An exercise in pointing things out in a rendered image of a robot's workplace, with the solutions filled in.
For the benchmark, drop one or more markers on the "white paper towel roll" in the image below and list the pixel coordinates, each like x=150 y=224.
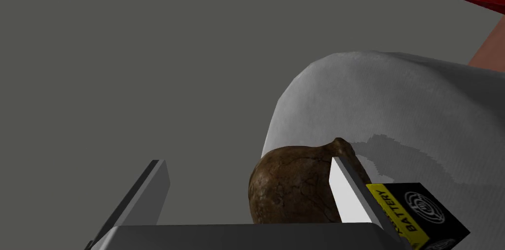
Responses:
x=394 y=116

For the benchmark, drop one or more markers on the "black and yellow battery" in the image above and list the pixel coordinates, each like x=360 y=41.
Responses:
x=418 y=214

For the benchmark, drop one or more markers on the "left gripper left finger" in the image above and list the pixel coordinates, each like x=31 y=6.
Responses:
x=144 y=198

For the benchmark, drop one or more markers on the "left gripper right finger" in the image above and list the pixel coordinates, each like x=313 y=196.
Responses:
x=349 y=194

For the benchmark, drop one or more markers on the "brown cracked round fruit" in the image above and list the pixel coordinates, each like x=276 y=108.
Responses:
x=292 y=187

